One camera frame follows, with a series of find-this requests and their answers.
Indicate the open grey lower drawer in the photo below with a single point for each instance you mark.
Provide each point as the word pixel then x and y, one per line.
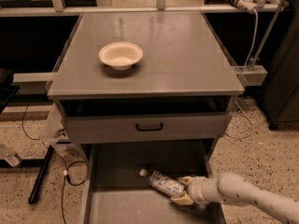
pixel 115 193

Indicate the blue label plastic bottle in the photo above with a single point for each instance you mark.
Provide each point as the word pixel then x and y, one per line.
pixel 163 183

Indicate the dark cabinet at right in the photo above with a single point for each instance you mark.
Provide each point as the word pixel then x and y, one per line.
pixel 280 92

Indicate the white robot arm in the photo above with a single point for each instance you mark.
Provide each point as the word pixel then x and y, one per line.
pixel 233 189

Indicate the black drawer handle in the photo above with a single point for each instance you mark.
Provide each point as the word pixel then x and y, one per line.
pixel 149 128

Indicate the grey drawer cabinet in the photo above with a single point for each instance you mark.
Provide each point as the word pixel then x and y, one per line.
pixel 183 69

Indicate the grey upper drawer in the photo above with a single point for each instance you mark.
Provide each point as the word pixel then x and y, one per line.
pixel 118 129

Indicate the grey metal rail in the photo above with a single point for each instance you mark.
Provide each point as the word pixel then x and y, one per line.
pixel 76 11

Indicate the clear plastic object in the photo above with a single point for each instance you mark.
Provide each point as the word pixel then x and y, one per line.
pixel 10 156

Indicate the white paper bowl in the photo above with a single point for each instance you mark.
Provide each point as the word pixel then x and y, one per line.
pixel 120 55

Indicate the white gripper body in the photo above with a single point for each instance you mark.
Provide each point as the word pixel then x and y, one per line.
pixel 195 188

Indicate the black floor bar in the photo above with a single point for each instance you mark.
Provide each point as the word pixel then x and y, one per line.
pixel 33 198

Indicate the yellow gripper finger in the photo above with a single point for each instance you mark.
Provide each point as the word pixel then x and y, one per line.
pixel 182 199
pixel 185 180

